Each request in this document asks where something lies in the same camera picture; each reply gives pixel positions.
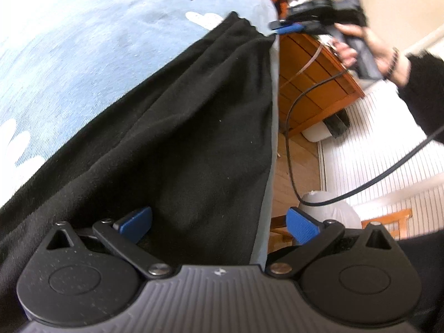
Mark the person's right hand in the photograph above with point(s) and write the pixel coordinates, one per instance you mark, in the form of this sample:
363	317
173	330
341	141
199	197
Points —
380	52

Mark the wooden nightstand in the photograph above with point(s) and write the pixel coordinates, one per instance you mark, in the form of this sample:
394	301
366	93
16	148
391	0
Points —
312	86

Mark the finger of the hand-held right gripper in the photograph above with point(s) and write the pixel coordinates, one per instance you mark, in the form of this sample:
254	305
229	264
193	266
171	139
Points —
289	28
279	24

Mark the person's right forearm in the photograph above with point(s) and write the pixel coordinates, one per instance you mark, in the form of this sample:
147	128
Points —
423	93

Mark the white ribbed panel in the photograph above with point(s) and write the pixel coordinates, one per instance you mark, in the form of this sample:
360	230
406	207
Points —
381	138

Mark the wooden stool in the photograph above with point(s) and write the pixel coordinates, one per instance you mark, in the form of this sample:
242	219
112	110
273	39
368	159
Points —
392	218

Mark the black pants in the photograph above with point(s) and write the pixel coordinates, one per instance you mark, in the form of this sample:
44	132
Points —
173	128

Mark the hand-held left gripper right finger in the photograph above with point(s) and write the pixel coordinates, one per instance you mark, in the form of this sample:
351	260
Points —
301	227

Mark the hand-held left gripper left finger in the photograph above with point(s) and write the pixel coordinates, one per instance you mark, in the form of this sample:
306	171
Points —
135	223

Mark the blue floral bed sheet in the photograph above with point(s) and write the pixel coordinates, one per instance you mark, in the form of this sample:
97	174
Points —
86	41

